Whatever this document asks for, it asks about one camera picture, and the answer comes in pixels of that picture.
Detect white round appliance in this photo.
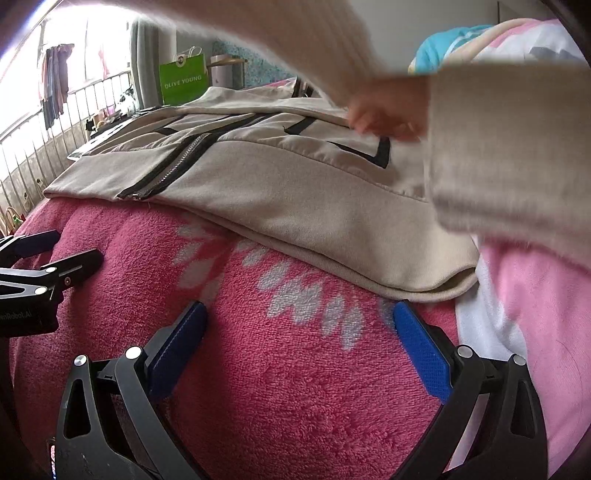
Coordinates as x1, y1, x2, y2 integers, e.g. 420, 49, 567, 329
210, 55, 238, 88

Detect cartoon print quilt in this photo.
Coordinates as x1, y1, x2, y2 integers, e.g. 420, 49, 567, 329
409, 18, 591, 467

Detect teal floral hanging cloth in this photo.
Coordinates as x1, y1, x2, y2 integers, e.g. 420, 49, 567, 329
212, 39, 296, 88

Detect beige zip hoodie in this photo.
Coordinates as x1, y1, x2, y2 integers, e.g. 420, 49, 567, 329
42, 78, 478, 303

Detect green paper shopping bag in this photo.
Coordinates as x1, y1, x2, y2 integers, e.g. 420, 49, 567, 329
159, 46, 206, 106

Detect grey curtain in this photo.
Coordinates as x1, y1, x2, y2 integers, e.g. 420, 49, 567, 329
129, 14, 162, 109

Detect metal window railing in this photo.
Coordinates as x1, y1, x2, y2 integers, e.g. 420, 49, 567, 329
0, 69, 139, 213

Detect hanging clothes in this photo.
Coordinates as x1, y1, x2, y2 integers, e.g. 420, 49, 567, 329
39, 43, 75, 130

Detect wooden stool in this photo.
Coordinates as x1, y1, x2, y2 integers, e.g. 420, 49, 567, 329
208, 54, 247, 88

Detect pink floral fleece blanket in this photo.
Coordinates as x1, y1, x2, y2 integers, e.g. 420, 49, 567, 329
9, 196, 462, 480

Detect person's right hand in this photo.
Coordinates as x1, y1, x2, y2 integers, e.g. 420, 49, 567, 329
346, 75, 431, 142

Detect person's right forearm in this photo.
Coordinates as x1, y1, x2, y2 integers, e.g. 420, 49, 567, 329
427, 62, 591, 241

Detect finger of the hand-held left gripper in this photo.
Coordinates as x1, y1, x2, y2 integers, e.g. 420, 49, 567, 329
0, 249, 103, 302
0, 229, 61, 264

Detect person's left forearm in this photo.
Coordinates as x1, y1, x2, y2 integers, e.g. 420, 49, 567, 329
131, 0, 402, 109

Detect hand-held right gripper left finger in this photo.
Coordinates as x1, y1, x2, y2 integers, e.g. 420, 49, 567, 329
54, 301, 208, 480

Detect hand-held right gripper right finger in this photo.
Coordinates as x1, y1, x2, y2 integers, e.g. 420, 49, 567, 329
392, 300, 548, 480

